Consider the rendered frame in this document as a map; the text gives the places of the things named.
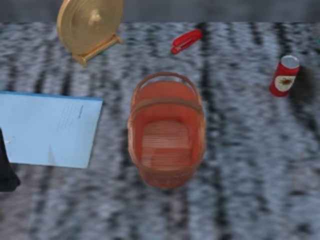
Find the orange wicker basket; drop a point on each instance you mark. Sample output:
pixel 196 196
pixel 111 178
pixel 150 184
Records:
pixel 166 140

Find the red metal can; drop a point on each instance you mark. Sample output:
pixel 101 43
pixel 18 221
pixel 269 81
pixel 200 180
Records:
pixel 283 77

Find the red stapler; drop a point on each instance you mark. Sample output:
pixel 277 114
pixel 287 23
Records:
pixel 186 41

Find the light blue book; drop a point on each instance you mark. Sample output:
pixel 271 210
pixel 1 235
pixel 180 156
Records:
pixel 50 127

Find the golden gong on stand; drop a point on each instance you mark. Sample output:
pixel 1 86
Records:
pixel 87 27

